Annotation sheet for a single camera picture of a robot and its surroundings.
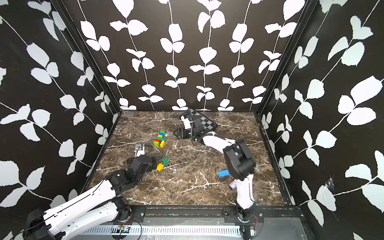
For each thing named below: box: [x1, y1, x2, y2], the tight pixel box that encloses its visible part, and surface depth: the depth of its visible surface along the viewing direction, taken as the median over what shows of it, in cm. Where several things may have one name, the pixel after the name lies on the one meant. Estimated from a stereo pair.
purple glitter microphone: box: [229, 181, 238, 190], surface depth 83 cm
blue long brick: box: [218, 169, 231, 178], surface depth 89 cm
